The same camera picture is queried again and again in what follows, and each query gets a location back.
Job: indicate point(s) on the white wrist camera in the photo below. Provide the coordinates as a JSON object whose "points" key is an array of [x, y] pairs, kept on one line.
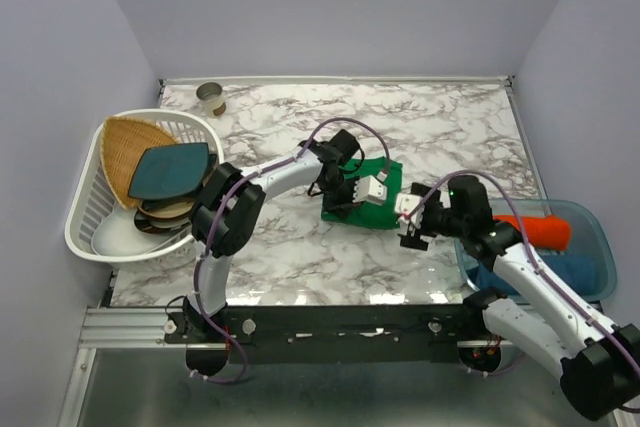
{"points": [[409, 209], [370, 190]]}

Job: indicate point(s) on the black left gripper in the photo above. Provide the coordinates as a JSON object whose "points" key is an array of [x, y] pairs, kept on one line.
{"points": [[344, 208]]}

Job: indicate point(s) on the metal cup with cork base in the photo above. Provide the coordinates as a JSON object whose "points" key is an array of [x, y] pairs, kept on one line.
{"points": [[211, 98]]}

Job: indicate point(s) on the rolled orange t shirt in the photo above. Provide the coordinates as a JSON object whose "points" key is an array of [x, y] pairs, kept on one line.
{"points": [[549, 233]]}

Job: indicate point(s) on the white table edge trim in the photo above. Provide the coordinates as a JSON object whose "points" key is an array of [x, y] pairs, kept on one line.
{"points": [[505, 81]]}

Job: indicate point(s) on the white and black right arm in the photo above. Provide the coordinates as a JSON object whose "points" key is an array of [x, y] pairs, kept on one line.
{"points": [[595, 360]]}

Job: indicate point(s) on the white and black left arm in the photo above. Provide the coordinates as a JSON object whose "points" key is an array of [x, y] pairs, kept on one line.
{"points": [[226, 211]]}

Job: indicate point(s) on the rolled blue t shirt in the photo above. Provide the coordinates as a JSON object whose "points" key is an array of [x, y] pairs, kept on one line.
{"points": [[578, 272]]}

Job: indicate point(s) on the clear blue plastic bin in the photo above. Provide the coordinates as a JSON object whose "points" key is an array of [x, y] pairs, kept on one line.
{"points": [[587, 240]]}

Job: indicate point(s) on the white plastic laundry basket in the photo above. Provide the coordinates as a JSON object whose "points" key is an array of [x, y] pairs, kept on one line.
{"points": [[93, 200]]}

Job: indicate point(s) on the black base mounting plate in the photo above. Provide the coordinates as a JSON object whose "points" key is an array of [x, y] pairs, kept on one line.
{"points": [[439, 333]]}

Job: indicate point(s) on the green t shirt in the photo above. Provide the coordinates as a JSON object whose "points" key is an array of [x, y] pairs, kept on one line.
{"points": [[366, 215]]}

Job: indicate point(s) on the dark teal plate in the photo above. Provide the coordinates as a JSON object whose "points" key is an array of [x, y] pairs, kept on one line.
{"points": [[171, 171]]}

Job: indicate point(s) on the dark stacked bowls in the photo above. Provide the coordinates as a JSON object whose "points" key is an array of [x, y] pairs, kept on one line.
{"points": [[160, 217]]}

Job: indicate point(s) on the white bowl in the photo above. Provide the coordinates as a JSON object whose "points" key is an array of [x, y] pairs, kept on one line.
{"points": [[129, 233]]}

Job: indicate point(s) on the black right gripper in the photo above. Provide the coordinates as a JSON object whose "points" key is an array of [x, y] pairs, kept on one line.
{"points": [[414, 236]]}

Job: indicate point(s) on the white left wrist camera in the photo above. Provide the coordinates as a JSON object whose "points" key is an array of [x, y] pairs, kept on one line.
{"points": [[370, 190]]}

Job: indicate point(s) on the woven wicker tray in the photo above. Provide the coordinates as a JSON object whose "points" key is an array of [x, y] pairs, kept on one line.
{"points": [[124, 140]]}

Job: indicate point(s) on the aluminium rail frame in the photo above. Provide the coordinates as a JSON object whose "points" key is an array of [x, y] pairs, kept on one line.
{"points": [[126, 374]]}

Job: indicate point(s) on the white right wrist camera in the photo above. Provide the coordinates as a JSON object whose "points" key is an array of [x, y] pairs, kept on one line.
{"points": [[409, 209]]}

